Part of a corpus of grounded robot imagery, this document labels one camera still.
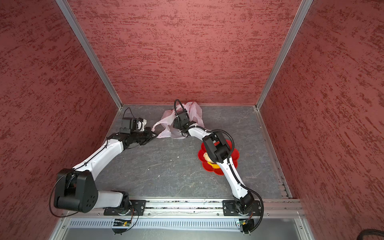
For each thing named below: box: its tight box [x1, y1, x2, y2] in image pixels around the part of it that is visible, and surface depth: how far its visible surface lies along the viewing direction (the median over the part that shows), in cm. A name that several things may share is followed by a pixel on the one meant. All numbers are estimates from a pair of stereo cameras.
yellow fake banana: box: [207, 161, 220, 169], surface depth 88 cm
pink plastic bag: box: [152, 101, 205, 139], surface depth 88 cm
